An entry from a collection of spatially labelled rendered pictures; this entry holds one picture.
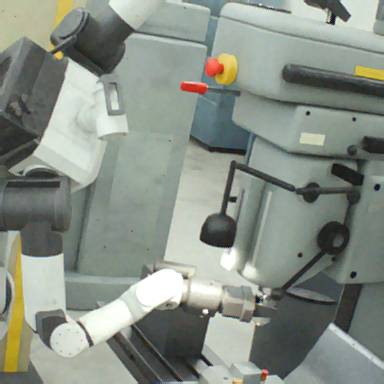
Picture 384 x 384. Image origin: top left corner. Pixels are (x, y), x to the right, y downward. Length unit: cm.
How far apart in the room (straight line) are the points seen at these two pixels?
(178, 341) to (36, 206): 70
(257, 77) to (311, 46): 12
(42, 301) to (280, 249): 50
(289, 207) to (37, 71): 60
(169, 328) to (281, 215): 60
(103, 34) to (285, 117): 49
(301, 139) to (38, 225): 55
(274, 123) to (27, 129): 50
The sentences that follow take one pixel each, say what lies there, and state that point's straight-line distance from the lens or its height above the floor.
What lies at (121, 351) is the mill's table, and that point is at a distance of 227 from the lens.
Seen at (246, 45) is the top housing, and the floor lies 182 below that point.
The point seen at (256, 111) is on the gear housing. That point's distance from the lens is 167.
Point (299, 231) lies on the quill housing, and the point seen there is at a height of 146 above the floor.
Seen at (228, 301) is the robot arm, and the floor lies 126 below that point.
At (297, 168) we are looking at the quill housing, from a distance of 164.
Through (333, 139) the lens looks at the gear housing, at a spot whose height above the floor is 167.
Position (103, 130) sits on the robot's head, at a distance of 165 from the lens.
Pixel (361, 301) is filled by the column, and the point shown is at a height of 120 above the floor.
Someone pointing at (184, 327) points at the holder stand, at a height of 103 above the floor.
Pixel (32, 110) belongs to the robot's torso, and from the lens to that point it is 166.
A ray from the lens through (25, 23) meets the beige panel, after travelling 322.
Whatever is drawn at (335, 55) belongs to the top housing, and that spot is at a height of 184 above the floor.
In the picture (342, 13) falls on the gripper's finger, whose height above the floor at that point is 192.
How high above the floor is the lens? 193
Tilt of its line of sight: 12 degrees down
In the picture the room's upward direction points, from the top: 12 degrees clockwise
